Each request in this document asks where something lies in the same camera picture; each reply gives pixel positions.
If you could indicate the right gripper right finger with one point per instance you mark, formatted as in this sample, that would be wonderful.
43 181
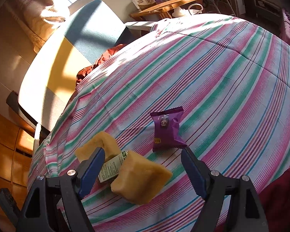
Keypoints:
210 185

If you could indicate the purple snack packet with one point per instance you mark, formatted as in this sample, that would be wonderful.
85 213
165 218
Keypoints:
166 129

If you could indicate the white mattress headboard panel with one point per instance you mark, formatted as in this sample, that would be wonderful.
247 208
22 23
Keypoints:
77 43

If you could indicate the small green label box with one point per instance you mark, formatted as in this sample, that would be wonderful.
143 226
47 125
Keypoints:
110 169

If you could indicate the yellow sponge block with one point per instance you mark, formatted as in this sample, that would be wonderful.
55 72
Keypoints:
100 140
139 180

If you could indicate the wooden side table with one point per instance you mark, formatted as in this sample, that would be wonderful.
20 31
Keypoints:
161 9

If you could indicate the rust red cloth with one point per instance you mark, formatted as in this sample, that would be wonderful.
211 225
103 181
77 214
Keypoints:
83 73

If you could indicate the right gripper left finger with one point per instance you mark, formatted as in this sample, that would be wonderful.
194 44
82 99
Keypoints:
75 187

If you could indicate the wooden wardrobe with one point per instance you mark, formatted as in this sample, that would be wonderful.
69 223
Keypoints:
15 158

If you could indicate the beige curtain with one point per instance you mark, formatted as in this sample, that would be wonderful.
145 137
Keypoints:
38 18

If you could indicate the striped bed sheet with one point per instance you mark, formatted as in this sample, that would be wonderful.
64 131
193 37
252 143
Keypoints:
232 79

